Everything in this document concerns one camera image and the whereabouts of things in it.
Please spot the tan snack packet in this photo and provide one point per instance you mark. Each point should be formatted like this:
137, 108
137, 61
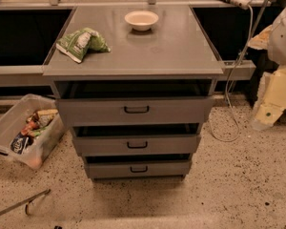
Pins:
45, 117

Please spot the blue snack packet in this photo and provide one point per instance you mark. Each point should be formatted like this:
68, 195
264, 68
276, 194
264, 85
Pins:
19, 144

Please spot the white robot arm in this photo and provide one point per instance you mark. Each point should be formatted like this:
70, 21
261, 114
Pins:
277, 41

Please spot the white bowl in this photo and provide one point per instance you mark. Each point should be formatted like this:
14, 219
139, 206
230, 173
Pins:
141, 20

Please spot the grey bottom drawer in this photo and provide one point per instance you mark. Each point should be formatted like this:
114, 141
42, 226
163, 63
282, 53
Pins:
149, 169

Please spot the grey drawer cabinet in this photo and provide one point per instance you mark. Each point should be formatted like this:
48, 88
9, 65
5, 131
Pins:
172, 59

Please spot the clear plastic bin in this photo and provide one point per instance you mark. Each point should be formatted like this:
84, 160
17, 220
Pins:
41, 141

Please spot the green chip bag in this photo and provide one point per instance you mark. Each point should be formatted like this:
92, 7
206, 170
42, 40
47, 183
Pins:
75, 45

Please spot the red snack packet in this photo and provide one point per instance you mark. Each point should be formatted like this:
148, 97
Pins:
30, 126

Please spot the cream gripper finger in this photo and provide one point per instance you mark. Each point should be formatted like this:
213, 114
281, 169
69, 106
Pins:
271, 99
260, 41

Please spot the grey drawer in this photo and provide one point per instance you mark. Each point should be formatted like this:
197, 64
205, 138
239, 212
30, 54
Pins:
126, 111
149, 169
141, 145

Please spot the grey top drawer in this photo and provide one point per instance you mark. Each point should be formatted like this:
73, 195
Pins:
126, 111

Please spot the metal rod on floor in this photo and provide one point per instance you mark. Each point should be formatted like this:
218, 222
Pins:
23, 202

